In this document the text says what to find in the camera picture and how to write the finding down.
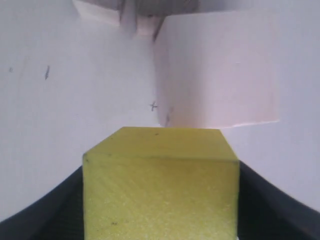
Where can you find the large pale wooden cube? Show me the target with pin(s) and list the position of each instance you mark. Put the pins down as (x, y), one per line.
(216, 70)

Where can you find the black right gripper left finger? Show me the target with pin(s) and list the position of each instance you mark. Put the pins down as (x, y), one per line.
(26, 223)

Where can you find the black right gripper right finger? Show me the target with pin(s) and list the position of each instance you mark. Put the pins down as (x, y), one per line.
(267, 213)

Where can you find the yellow cube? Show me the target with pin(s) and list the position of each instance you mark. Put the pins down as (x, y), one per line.
(156, 183)

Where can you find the medium wooden cube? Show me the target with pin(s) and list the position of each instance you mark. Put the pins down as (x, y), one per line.
(111, 12)

